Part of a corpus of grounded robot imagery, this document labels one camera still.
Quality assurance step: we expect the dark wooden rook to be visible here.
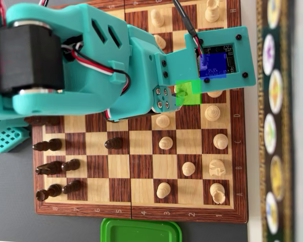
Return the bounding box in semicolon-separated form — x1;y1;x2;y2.
35;184;63;202

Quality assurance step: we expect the black camera cable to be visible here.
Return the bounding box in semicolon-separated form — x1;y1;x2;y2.
171;0;200;48

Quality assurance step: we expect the red black shoulder cable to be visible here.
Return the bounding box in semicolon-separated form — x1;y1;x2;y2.
0;0;6;26

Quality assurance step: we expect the dark wooden pawn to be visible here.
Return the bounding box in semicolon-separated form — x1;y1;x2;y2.
62;179;82;195
61;158;81;172
105;137;124;150

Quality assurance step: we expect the dark patterned rug border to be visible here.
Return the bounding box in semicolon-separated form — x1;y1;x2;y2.
256;0;296;242

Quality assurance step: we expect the green plastic lid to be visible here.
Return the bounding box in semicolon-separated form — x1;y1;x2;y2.
99;217;182;242

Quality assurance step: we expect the dark wooden bishop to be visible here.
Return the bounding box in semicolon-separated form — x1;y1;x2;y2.
32;138;63;152

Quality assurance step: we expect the light wooden knight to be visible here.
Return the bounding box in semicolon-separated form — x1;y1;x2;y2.
209;158;226;176

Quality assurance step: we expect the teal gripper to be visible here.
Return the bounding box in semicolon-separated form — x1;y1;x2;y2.
108;24;188;121

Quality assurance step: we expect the light wooden rook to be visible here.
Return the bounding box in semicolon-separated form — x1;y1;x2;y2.
209;183;226;204
204;0;222;23

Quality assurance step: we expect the light wooden queen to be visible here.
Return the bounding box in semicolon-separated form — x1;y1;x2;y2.
204;105;221;122

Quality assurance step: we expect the light wooden bishop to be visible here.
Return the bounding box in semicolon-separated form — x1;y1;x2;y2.
213;133;228;150
176;84;190;104

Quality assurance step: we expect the dark wooden queen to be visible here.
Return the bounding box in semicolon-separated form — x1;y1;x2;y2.
24;116;61;126

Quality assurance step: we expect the red white black servo cable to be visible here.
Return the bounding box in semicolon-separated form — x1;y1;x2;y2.
62;42;131;94

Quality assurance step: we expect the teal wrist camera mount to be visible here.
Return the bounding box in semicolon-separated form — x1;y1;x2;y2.
154;25;256;93

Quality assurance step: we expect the dark wooden knight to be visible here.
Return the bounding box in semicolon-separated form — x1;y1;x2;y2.
35;161;64;176

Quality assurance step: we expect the wooden folding chess board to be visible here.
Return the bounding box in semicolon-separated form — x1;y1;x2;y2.
31;0;248;224

